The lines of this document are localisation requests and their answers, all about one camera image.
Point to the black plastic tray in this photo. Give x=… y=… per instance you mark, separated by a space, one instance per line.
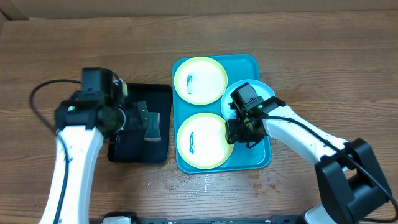
x=131 y=147

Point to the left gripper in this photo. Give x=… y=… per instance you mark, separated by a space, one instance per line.
x=137 y=121

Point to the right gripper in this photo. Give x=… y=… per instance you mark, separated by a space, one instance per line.
x=236 y=135

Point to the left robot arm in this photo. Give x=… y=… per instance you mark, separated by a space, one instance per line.
x=82 y=127

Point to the yellow-rimmed plate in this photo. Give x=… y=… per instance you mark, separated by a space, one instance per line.
x=201 y=141
x=200 y=80

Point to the light blue plate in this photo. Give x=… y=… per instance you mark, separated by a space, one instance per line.
x=261 y=89

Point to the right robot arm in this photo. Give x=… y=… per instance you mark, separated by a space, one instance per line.
x=350 y=180

